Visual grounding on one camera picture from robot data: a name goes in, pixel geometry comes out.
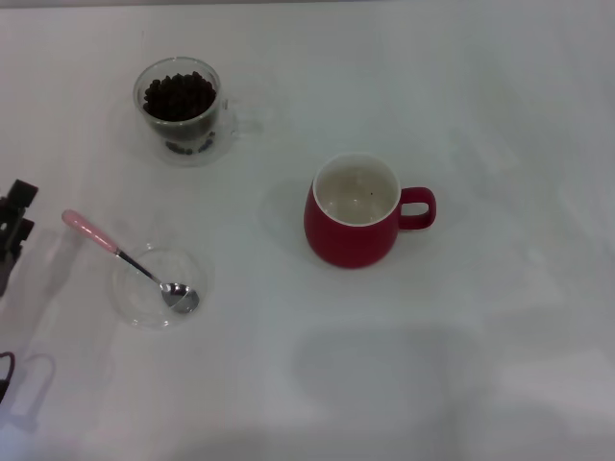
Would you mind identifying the double-walled glass cup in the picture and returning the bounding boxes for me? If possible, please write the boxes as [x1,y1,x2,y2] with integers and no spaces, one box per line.
[133,56,264,168]

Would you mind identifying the left wrist cable with plug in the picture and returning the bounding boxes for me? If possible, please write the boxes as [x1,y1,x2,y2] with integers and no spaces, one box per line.
[0,352,16,402]

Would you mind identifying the pink-handled metal spoon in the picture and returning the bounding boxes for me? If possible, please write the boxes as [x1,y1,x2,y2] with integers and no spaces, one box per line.
[61,208,200,315]

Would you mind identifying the coffee beans in glass cup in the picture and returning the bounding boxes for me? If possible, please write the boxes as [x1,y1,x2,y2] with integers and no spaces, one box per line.
[142,70,217,156]

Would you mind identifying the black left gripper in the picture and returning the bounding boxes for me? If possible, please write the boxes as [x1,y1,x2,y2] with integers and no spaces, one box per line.
[0,179,39,297]

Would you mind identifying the clear glass saucer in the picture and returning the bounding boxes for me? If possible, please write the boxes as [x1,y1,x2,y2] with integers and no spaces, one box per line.
[111,244,213,331]

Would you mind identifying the red mug white inside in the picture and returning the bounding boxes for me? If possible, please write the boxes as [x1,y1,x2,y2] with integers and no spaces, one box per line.
[303,152,438,270]

